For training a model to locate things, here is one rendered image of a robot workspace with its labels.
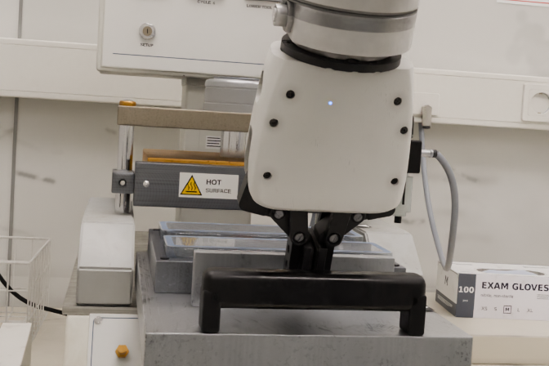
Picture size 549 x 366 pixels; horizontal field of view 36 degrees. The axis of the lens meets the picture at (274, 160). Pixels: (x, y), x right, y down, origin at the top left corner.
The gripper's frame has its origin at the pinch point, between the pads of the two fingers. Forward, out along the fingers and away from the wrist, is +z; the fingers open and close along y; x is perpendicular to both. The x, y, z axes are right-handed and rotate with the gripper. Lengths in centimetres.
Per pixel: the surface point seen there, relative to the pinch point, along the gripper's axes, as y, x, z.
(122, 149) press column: -12.8, 30.8, 5.4
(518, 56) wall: 61, 95, 10
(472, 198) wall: 54, 86, 36
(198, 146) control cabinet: -3, 53, 14
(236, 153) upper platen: -0.1, 36.8, 7.8
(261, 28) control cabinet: 4, 56, -2
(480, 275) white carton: 47, 63, 38
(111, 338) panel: -13.0, 13.5, 16.2
